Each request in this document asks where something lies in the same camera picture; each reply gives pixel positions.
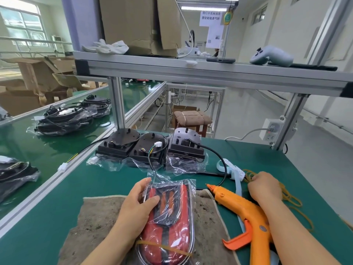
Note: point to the white paper sheet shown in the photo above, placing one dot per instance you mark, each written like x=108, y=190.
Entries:
x=215, y=37

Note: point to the person's right forearm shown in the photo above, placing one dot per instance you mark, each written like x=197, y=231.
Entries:
x=295, y=234

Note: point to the open cardboard boxes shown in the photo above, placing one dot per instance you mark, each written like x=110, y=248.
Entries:
x=33, y=82

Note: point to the green and yellow tag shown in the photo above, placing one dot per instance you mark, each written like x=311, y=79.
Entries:
x=228, y=17

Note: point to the person's left hand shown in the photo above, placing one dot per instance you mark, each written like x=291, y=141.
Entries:
x=132, y=209

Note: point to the green conveyor belt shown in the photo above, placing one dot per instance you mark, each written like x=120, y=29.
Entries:
x=41, y=151

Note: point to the white paper sign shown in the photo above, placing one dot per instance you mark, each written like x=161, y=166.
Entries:
x=210, y=18

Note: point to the black phone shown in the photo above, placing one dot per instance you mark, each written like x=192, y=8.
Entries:
x=220, y=60

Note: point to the person's left thumb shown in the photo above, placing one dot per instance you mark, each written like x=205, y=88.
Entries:
x=151, y=202

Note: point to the pile of bagged black lamps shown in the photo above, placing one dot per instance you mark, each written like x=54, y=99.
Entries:
x=69, y=115

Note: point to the person's right fingers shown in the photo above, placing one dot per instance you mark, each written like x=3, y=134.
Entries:
x=252, y=187

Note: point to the heap of bagged dark lamps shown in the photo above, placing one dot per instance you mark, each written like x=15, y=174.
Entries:
x=15, y=176

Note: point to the black lamp housing in bag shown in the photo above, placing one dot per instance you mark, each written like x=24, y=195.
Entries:
x=184, y=147
x=147, y=151
x=118, y=144

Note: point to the white power strip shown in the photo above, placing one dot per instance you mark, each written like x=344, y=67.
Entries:
x=271, y=129

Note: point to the white air conditioner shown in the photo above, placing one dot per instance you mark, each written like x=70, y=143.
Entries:
x=58, y=45

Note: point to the yellow rubber band around lamp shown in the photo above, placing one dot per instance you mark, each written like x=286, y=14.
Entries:
x=168, y=247

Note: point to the pile of yellow rubber bands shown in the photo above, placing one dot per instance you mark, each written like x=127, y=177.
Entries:
x=289, y=197

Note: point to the brown cloth mat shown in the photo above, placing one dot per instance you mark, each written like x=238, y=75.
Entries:
x=93, y=223

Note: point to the grey handheld controller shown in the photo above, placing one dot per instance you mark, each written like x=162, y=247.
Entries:
x=275, y=55

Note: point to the large cardboard box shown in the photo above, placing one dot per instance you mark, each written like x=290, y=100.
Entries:
x=132, y=24

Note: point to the aluminium frame shelf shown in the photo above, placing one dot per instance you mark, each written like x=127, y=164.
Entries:
x=209, y=73

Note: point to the person's right hand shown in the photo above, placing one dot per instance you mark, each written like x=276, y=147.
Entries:
x=266, y=187

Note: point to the white machine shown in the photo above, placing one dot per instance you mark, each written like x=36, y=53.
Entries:
x=190, y=51

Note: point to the person's left forearm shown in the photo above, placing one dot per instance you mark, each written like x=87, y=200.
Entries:
x=113, y=249

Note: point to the light blue paper strip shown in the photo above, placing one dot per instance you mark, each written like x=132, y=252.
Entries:
x=230, y=169

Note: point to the wooden stool with cushion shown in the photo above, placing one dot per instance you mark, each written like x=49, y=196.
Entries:
x=193, y=118

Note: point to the flat black bar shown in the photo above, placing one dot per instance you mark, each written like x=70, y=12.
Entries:
x=309, y=66

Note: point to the white cloth gloves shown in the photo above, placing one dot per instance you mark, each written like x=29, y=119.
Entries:
x=107, y=47

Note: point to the orange glue gun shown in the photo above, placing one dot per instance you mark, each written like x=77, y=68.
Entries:
x=237, y=206

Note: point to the aluminium frame rack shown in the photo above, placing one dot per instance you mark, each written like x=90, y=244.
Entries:
x=195, y=88

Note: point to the red tail lamp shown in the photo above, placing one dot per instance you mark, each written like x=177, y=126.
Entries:
x=171, y=226

